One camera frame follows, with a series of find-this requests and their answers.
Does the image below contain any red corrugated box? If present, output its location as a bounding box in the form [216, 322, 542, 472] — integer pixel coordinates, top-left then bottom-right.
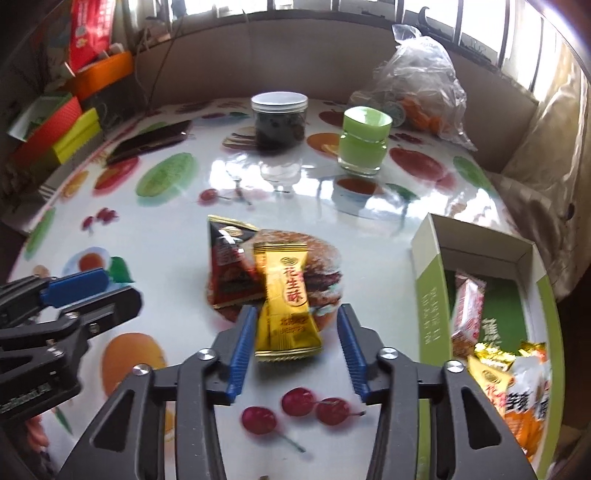
[12, 95, 82, 168]

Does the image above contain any clear plastic bag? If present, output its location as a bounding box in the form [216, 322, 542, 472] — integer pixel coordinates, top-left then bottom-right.
[349, 24, 477, 151]

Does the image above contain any beige patterned curtain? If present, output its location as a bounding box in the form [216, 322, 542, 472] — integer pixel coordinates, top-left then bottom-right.
[489, 46, 590, 300]

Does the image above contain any white red sesame nougat candy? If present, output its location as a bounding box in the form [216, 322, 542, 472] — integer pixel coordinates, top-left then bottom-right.
[451, 271, 486, 358]

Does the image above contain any green cardboard box tray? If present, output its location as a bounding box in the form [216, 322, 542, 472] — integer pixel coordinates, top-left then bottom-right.
[411, 214, 565, 479]

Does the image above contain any dark jar white lid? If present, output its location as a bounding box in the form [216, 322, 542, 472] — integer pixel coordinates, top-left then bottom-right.
[250, 91, 308, 151]

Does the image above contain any red snack bag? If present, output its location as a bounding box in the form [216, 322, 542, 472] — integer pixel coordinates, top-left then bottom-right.
[68, 0, 116, 73]

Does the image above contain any gold peanut crisp candy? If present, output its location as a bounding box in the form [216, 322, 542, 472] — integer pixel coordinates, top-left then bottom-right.
[468, 356, 512, 416]
[254, 242, 322, 362]

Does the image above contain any black smartphone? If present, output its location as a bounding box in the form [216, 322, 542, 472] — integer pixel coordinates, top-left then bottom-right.
[106, 120, 192, 166]

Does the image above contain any gold rice bar snack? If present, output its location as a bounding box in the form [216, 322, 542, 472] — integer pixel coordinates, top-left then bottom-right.
[474, 342, 517, 372]

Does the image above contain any red black snack packet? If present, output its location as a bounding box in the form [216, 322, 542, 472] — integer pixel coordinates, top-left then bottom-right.
[207, 215, 264, 310]

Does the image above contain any green glass jar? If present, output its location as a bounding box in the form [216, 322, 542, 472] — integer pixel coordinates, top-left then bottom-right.
[338, 106, 393, 177]

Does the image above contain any white orange konjac snack packet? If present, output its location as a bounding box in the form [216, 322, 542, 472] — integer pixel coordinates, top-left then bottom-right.
[504, 356, 550, 461]

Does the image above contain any yellow green box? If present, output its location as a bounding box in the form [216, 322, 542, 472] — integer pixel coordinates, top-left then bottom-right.
[50, 108, 102, 165]

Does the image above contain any orange storage box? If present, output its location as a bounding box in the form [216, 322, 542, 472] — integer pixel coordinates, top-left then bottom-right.
[63, 51, 134, 102]

